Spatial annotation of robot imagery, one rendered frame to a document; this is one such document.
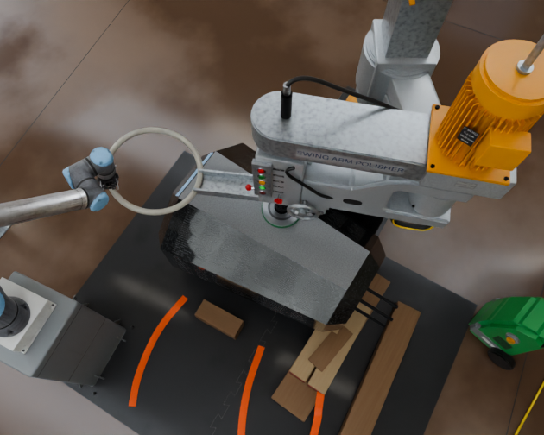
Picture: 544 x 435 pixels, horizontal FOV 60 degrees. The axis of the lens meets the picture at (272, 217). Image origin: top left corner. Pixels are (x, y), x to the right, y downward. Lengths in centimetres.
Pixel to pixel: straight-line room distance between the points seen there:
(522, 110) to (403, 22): 76
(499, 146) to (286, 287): 139
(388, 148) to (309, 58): 259
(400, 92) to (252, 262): 113
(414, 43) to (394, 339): 183
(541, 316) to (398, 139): 161
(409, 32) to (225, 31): 257
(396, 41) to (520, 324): 172
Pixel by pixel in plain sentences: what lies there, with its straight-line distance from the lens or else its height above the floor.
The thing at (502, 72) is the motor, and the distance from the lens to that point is 150.
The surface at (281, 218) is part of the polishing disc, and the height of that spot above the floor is 89.
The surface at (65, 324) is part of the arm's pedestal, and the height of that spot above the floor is 84.
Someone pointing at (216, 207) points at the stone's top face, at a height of 86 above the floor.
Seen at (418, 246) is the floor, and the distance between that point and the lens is 352.
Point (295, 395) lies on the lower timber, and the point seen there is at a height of 14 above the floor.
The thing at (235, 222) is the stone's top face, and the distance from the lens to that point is 251.
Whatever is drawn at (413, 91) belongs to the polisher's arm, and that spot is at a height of 151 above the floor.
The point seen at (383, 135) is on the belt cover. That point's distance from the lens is 176.
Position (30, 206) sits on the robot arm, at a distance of 196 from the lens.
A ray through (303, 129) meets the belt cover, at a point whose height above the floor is 173.
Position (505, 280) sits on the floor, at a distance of 366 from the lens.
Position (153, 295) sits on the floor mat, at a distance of 335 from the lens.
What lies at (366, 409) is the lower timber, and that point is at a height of 12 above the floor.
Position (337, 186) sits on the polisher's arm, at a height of 142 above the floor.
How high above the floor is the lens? 318
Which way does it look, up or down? 67 degrees down
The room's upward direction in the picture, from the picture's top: straight up
